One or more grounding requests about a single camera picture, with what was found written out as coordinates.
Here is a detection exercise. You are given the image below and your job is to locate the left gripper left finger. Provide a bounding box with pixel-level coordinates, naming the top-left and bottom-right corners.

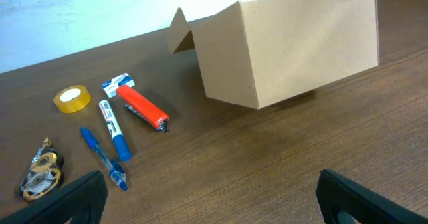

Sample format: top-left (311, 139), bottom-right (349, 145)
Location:
top-left (1, 170), bottom-right (108, 224)

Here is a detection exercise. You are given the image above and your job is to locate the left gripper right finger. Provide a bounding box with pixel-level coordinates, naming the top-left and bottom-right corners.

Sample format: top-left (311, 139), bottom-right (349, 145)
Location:
top-left (315, 169), bottom-right (427, 224)

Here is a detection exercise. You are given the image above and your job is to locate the orange red stapler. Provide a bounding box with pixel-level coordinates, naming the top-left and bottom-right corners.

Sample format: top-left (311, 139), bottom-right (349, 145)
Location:
top-left (116, 85), bottom-right (169, 133)

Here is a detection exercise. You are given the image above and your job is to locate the white blue staples box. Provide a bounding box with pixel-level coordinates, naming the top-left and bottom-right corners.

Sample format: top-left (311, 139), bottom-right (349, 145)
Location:
top-left (102, 73), bottom-right (135, 98)

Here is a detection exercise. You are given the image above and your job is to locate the brown cardboard box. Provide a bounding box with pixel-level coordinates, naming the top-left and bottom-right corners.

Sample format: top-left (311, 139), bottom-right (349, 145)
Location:
top-left (167, 0), bottom-right (379, 109)

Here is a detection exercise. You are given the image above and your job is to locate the blue ballpoint pen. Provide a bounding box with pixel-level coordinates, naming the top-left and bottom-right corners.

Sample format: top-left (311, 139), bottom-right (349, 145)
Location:
top-left (80, 127), bottom-right (128, 191)

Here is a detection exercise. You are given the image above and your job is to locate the black yellow correction tape dispenser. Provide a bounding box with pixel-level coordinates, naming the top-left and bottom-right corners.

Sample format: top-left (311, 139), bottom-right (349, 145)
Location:
top-left (15, 138), bottom-right (64, 203)

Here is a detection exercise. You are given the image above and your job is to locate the white blue marker pen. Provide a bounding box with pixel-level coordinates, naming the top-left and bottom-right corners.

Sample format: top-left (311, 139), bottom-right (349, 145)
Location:
top-left (98, 100), bottom-right (132, 162)

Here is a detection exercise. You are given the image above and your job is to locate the yellow clear tape roll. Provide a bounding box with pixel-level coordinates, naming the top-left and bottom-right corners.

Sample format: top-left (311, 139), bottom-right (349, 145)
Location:
top-left (53, 85), bottom-right (91, 114)

